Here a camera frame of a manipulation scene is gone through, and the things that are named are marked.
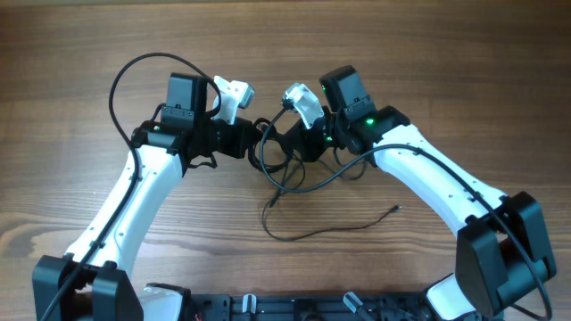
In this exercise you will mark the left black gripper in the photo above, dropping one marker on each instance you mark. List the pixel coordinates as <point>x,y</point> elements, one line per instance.
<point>244,133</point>

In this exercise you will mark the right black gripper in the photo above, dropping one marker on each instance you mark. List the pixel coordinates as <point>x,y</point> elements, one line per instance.
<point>297,144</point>

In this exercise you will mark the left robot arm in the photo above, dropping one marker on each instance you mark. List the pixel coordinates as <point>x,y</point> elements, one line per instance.
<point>91,281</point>

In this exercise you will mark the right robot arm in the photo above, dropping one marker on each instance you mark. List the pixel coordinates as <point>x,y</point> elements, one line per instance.
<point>503,250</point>

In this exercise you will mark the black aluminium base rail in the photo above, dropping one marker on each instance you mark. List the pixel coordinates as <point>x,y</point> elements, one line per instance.
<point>351,306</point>

